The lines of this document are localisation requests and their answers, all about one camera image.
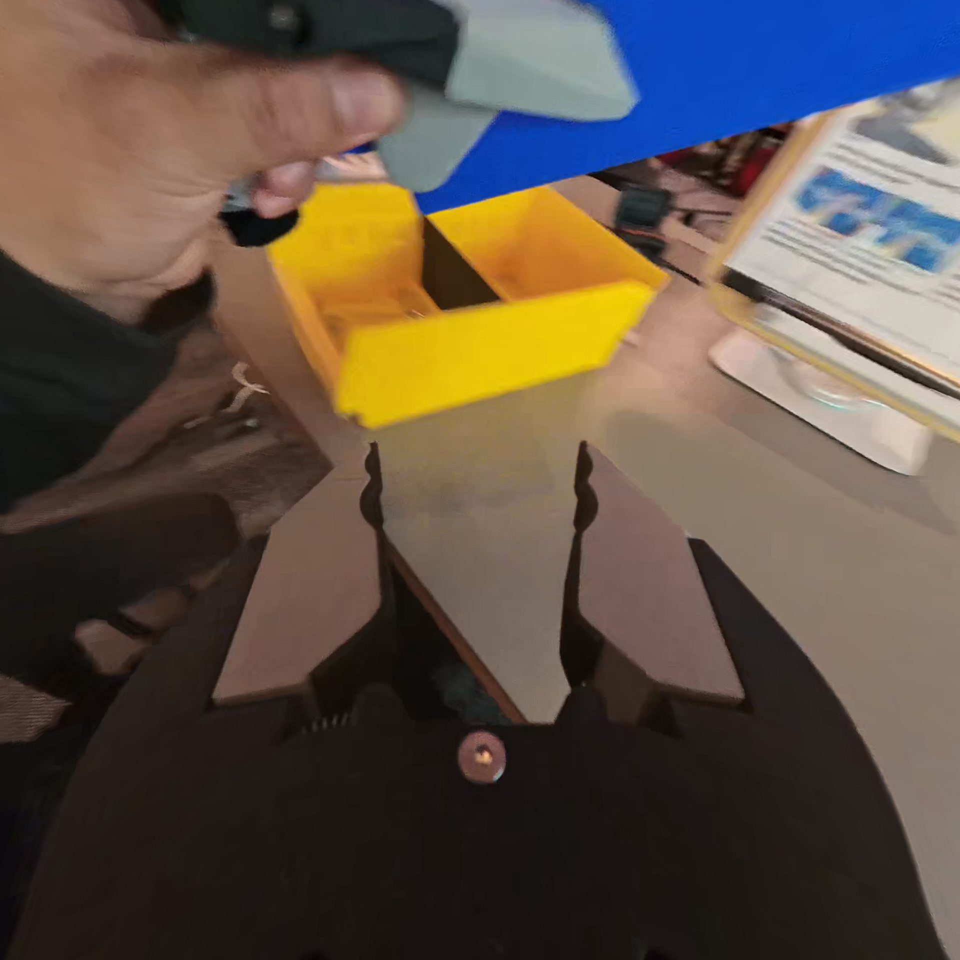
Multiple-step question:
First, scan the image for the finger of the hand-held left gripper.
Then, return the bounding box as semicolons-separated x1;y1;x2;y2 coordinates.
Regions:
448;0;640;123

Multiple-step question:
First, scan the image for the person's leg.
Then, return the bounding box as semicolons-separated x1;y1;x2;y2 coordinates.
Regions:
0;491;249;706

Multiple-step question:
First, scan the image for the yellow plastic bin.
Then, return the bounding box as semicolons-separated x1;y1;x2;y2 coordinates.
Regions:
266;182;671;430

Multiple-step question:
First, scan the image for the instruction sheet on stand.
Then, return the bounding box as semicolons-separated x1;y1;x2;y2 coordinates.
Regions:
705;78;960;477

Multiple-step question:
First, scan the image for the printed instruction sheet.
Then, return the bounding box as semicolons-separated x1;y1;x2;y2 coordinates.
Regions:
723;82;960;384

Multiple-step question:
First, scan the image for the blue plastic bin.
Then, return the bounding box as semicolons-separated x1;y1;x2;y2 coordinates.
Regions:
337;0;960;217

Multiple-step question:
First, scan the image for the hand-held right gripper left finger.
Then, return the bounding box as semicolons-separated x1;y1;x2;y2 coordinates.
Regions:
212;442;395;706

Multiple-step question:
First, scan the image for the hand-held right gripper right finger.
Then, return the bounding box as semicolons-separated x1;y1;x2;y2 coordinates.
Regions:
558;441;745;710

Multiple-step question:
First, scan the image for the person's left forearm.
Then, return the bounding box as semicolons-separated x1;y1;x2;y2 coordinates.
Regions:
0;251;219;515

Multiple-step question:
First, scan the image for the black device with cable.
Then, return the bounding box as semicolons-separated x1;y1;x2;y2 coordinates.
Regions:
615;187;706;286

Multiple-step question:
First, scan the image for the white paper scrap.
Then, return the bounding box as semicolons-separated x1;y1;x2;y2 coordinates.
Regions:
223;362;270;415

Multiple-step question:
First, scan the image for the person's left hand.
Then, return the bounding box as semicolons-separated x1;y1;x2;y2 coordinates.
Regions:
0;0;410;325

